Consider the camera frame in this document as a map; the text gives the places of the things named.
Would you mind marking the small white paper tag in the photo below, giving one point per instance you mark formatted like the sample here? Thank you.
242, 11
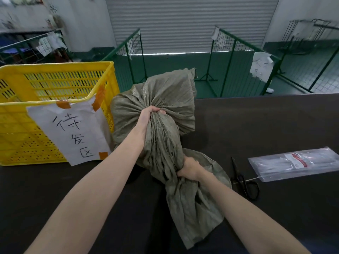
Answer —
215, 33

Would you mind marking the white handwritten paper sheet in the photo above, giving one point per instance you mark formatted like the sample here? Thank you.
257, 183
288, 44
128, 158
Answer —
260, 67

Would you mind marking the person's right forearm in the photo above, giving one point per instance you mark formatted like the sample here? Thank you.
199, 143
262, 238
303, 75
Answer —
251, 222

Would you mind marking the black scissors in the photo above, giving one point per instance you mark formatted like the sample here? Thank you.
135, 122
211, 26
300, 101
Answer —
239, 179

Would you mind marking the white handwritten paper sign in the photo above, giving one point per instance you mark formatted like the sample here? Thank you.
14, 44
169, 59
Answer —
69, 129

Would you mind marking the grey roller shutter door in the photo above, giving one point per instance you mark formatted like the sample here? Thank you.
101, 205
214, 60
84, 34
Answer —
185, 23

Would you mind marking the person's right hand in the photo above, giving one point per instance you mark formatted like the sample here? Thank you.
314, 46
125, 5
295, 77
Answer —
192, 170

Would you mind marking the person's left forearm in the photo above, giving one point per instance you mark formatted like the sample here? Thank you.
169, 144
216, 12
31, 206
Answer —
92, 198

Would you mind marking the crumpled white paper sheet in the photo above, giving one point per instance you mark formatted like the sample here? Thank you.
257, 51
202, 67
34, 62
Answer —
47, 46

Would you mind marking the yellow plastic crate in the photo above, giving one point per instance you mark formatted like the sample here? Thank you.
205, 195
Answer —
16, 134

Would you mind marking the grey-green woven sack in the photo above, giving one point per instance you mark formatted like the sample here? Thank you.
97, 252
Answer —
164, 92

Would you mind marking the person's left hand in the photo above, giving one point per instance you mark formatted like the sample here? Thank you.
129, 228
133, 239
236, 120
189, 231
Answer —
144, 121

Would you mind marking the orange tape piece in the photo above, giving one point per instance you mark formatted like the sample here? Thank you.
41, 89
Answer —
103, 155
63, 104
99, 97

